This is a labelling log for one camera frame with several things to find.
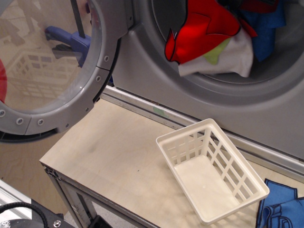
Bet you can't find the lime green cloth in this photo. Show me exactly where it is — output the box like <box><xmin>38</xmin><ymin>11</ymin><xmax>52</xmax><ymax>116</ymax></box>
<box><xmin>203</xmin><ymin>38</ymin><xmax>231</xmax><ymax>65</ymax></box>

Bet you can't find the black metal base plate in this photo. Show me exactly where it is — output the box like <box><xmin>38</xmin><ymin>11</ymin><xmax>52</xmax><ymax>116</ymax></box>
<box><xmin>31</xmin><ymin>199</ymin><xmax>74</xmax><ymax>228</ymax></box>

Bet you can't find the white cloth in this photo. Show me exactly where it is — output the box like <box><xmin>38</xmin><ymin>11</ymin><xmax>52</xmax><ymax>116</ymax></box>
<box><xmin>178</xmin><ymin>29</ymin><xmax>254</xmax><ymax>77</ymax></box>

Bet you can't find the blue bar clamp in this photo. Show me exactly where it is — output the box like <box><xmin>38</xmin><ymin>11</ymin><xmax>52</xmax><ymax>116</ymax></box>
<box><xmin>45</xmin><ymin>26</ymin><xmax>91</xmax><ymax>67</ymax></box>

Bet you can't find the white plastic laundry basket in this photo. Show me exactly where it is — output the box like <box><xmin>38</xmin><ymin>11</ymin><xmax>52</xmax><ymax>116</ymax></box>
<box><xmin>156</xmin><ymin>119</ymin><xmax>270</xmax><ymax>225</ymax></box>

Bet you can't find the red cloth with black trim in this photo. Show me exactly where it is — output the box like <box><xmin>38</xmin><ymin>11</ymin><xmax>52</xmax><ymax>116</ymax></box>
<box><xmin>164</xmin><ymin>0</ymin><xmax>241</xmax><ymax>64</ymax></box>

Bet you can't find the small red black-edged cloth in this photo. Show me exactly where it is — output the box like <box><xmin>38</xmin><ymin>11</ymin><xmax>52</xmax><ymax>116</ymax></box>
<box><xmin>239</xmin><ymin>18</ymin><xmax>258</xmax><ymax>38</ymax></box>

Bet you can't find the blue cloth on table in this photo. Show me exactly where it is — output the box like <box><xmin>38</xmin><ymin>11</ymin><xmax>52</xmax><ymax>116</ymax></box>
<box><xmin>255</xmin><ymin>179</ymin><xmax>304</xmax><ymax>228</ymax></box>

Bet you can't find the grey laundry machine body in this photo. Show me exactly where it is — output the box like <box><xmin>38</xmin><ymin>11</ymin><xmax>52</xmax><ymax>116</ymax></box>
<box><xmin>113</xmin><ymin>0</ymin><xmax>304</xmax><ymax>159</ymax></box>

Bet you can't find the grey round machine door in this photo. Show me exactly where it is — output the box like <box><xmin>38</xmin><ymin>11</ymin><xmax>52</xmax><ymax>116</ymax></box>
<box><xmin>0</xmin><ymin>0</ymin><xmax>133</xmax><ymax>143</ymax></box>

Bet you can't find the black braided cable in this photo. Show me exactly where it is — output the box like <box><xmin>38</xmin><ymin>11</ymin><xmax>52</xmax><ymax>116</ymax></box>
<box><xmin>0</xmin><ymin>202</ymin><xmax>48</xmax><ymax>228</ymax></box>

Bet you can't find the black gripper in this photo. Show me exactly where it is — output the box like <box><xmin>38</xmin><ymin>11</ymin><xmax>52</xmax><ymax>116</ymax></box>
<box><xmin>217</xmin><ymin>0</ymin><xmax>280</xmax><ymax>15</ymax></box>

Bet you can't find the blue felt cloth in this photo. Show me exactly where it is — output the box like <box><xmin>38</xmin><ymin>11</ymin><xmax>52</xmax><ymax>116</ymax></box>
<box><xmin>240</xmin><ymin>0</ymin><xmax>286</xmax><ymax>62</ymax></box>

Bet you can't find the red round object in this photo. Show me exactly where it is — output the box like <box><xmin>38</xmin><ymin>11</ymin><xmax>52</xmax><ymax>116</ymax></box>
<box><xmin>0</xmin><ymin>60</ymin><xmax>8</xmax><ymax>103</ymax></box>

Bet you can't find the aluminium frame rail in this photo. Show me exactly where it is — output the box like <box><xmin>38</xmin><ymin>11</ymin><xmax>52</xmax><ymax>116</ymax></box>
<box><xmin>101</xmin><ymin>86</ymin><xmax>304</xmax><ymax>182</ymax></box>

